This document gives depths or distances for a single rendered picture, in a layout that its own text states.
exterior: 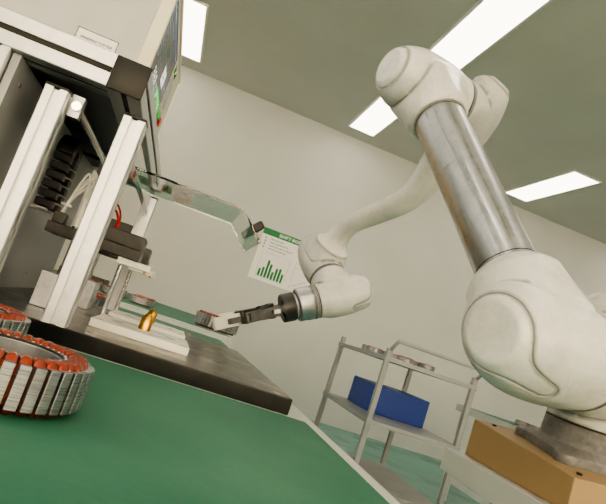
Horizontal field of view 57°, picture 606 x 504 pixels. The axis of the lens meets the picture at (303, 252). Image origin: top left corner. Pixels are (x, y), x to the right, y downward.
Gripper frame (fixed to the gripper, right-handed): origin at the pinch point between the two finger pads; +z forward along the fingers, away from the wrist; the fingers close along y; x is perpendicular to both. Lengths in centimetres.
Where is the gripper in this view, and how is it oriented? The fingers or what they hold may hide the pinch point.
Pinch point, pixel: (218, 321)
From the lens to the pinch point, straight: 143.0
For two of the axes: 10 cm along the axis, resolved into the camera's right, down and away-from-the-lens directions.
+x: -1.9, -9.8, 0.3
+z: -9.5, 1.7, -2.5
